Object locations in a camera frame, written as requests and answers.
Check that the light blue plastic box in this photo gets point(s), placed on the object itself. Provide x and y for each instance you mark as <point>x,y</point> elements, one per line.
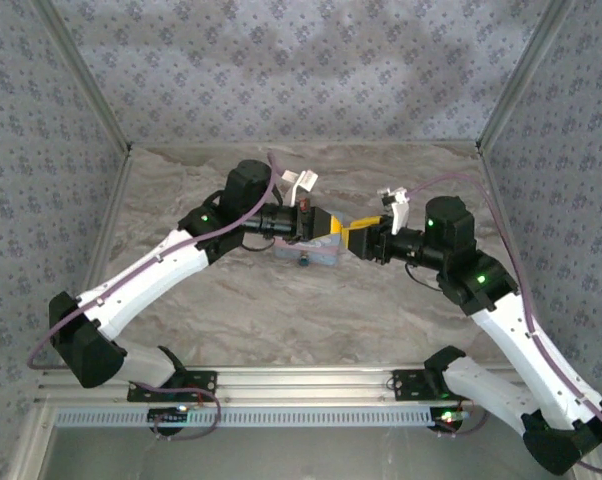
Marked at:
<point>326,257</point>

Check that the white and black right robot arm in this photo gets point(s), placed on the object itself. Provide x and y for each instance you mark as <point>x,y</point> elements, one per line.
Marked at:
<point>526,350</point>

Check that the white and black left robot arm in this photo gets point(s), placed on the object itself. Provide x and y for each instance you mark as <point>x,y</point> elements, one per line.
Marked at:
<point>146,280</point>

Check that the small controller board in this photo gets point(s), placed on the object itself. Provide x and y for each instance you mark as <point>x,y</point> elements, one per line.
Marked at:
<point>448,417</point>
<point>168,416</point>

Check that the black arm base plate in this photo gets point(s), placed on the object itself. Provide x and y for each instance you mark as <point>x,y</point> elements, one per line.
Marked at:
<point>201,382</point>
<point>406,385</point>

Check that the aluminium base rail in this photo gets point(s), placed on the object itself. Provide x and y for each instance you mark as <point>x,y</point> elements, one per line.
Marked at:
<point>301,385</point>

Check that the aluminium frame post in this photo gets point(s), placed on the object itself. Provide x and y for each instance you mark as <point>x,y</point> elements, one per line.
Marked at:
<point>521,75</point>
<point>86,75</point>

